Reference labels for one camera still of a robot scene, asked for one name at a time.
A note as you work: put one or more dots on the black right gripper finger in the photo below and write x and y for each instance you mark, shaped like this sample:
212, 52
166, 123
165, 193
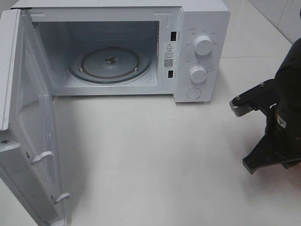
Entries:
265, 153

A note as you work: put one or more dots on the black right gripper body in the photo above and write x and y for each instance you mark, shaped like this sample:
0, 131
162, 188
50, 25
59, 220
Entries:
282, 139

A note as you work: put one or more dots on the round white door release button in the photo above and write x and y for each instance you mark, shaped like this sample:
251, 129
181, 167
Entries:
194, 93

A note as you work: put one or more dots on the white microwave door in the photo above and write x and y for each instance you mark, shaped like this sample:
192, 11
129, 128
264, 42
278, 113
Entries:
29, 155

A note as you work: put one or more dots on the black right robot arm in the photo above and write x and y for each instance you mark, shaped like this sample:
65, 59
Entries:
280, 101

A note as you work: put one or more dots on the lower white timer knob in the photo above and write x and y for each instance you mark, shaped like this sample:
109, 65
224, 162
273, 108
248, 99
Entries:
198, 74

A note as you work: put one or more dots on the upper white power knob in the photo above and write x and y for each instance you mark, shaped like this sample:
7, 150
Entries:
203, 45

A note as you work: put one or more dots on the white microwave oven body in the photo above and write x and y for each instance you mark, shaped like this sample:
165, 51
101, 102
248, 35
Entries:
170, 26

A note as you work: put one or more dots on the glass microwave turntable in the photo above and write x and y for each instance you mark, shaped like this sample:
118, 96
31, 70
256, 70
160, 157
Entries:
110, 61

